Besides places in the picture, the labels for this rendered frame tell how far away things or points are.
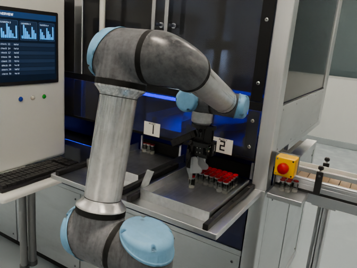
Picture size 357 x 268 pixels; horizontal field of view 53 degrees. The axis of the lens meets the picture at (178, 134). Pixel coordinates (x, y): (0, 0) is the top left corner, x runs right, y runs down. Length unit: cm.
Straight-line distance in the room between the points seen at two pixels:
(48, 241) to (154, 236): 161
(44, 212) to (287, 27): 165
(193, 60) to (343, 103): 526
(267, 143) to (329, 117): 466
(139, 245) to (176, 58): 38
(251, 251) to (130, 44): 103
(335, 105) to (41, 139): 485
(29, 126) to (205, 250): 95
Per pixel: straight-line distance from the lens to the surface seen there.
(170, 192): 130
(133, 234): 77
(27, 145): 176
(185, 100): 111
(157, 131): 157
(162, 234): 79
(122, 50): 77
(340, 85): 593
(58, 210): 217
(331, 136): 604
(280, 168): 133
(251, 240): 152
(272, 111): 134
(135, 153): 168
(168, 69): 74
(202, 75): 78
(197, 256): 167
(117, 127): 79
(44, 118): 178
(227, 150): 142
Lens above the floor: 141
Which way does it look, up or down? 15 degrees down
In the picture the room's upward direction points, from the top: 5 degrees clockwise
